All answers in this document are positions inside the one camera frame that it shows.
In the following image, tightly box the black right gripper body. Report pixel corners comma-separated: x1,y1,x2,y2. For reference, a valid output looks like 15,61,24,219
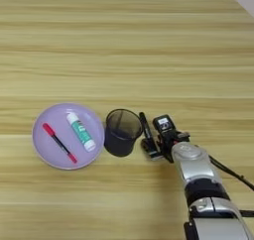
154,130,187,164

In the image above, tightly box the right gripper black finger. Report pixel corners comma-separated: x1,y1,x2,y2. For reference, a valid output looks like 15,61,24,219
176,131,191,143
140,137,164,161

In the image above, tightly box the black marker pen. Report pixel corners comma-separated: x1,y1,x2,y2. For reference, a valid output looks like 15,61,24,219
138,111,155,143

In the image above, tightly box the black mesh pen cup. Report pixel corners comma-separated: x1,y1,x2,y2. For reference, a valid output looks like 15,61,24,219
104,108,144,159

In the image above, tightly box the red capped pen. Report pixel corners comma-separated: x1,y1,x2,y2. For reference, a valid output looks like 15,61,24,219
42,122,79,165

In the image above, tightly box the white green glue stick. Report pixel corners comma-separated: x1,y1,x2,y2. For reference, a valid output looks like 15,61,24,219
64,111,97,153

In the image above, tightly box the purple round plate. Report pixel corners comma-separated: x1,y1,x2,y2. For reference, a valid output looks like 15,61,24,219
32,102,106,171

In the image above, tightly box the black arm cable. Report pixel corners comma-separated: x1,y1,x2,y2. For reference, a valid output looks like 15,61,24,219
208,155,254,218

